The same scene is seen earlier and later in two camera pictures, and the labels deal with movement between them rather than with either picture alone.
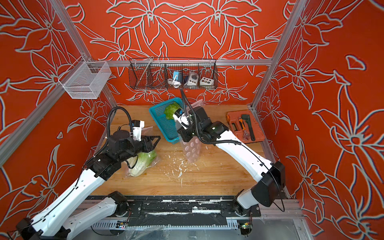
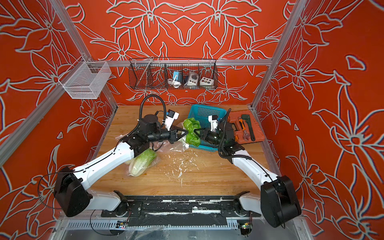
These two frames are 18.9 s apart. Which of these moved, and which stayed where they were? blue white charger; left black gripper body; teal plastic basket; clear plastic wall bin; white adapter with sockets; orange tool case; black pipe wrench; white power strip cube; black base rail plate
Moved: left black gripper body; teal plastic basket
Stayed: black pipe wrench; orange tool case; black base rail plate; clear plastic wall bin; white adapter with sockets; white power strip cube; blue white charger
